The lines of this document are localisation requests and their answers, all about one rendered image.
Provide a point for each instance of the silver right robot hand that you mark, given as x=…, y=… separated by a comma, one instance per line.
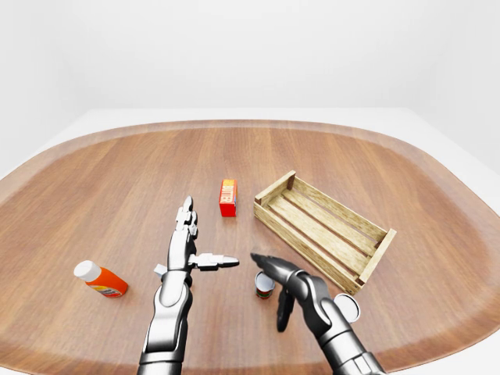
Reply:
x=291, y=279

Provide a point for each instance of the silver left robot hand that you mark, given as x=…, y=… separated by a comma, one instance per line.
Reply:
x=180, y=250

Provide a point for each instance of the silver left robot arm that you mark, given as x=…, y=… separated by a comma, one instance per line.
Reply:
x=166, y=324

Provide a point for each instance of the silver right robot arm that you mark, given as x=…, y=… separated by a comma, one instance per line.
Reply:
x=338, y=336

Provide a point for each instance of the wooden slat tray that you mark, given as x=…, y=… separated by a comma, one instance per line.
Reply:
x=324, y=230

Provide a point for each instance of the small red-green labelled tin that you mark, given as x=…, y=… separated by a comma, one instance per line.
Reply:
x=264, y=288

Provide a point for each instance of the white-lidded tin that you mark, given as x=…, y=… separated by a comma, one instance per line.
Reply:
x=348, y=306

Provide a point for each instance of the red printed food box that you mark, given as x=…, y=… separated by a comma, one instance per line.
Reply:
x=228, y=198

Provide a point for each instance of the orange bottle with white cap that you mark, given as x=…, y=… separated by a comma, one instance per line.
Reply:
x=102, y=279

